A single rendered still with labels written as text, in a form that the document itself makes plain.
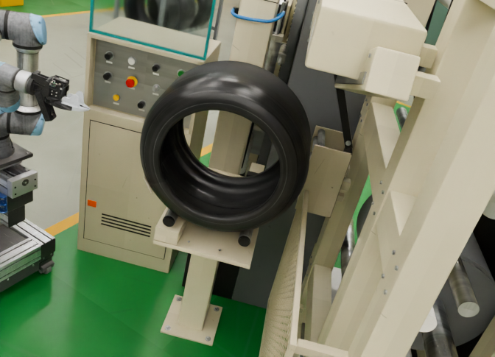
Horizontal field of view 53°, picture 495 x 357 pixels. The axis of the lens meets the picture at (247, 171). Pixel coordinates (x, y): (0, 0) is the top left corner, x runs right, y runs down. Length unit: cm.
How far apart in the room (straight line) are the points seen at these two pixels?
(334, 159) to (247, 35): 56
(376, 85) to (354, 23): 16
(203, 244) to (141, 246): 102
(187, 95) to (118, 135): 104
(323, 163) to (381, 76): 86
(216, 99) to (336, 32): 49
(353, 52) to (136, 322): 188
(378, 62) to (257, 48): 82
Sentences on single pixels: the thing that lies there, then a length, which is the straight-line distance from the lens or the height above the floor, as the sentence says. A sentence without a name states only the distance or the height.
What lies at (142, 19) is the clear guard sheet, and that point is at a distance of 235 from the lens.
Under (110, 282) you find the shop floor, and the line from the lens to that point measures 286.
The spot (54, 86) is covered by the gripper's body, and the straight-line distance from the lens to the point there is 184.
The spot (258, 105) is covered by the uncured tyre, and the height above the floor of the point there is 142.
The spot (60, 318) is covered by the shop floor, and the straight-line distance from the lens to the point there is 269.
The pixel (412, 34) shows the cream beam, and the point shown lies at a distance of 122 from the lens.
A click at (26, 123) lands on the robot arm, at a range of 238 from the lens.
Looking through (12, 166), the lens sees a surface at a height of 66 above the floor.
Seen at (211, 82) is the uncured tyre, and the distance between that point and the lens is 155.
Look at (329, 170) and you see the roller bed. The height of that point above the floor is 111.
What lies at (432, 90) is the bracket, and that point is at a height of 166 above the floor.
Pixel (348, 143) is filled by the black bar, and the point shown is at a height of 124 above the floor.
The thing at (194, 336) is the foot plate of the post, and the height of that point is 1.
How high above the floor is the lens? 197
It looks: 29 degrees down
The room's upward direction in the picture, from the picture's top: 14 degrees clockwise
